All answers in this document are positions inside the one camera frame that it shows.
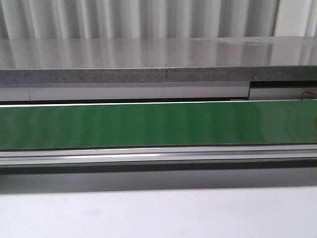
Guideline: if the grey cabinet panel under counter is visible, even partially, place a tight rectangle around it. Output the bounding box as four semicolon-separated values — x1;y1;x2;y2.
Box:
0;81;317;102

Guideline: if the green conveyor belt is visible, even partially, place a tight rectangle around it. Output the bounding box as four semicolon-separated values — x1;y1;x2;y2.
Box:
0;100;317;150

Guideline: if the grey stone counter slab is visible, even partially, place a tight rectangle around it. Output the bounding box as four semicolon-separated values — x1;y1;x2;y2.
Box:
0;37;317;84

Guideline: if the white pleated curtain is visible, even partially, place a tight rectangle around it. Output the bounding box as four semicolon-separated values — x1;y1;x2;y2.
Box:
0;0;317;39

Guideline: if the aluminium conveyor frame rail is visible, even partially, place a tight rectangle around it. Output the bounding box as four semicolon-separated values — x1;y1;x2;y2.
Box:
0;144;317;166

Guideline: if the red wire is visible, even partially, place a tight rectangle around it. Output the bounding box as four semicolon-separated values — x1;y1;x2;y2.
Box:
300;91;317;101

